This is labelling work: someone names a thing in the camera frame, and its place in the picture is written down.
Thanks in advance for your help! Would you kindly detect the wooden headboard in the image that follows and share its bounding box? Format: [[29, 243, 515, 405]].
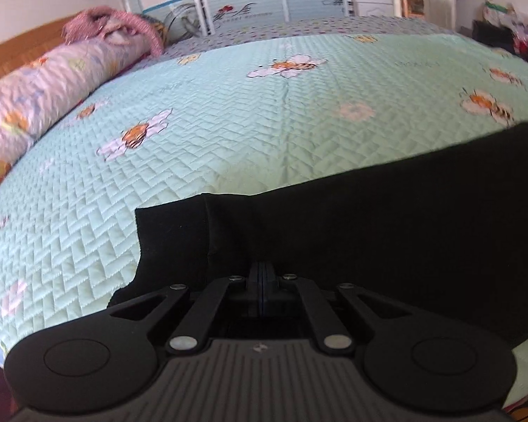
[[0, 15, 80, 89]]

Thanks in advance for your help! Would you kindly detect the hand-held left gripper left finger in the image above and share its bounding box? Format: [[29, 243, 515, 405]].
[[109, 263, 262, 356]]

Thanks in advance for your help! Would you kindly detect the black long-sleeved shirt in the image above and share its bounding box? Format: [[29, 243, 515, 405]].
[[107, 119, 528, 350]]

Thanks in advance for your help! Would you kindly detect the light blue sliding-door wardrobe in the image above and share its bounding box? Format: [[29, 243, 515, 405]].
[[114, 0, 353, 40]]

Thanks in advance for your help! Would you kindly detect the blue yellow patterned pillow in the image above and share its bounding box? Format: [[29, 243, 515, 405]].
[[141, 15, 170, 47]]

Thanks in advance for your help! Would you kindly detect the green white carton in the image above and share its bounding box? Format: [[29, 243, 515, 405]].
[[484, 0, 511, 20]]

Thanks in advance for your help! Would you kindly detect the pink speckled blanket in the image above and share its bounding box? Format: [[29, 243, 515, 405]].
[[62, 6, 165, 56]]

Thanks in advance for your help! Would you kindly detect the rolled lavender floral quilt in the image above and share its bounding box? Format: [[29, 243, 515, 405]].
[[0, 37, 152, 205]]

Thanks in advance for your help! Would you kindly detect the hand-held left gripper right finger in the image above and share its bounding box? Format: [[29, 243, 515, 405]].
[[262, 263, 408, 356]]

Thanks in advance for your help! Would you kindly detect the black armchair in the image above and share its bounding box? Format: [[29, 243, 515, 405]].
[[471, 20, 528, 89]]

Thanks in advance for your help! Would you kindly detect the white plastic bag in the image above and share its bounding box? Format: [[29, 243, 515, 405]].
[[488, 2, 528, 40]]

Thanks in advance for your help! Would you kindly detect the green bee-print quilt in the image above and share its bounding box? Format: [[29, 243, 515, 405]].
[[0, 33, 528, 409]]

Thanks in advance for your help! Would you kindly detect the wooden chair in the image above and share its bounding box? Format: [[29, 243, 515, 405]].
[[398, 0, 425, 20]]

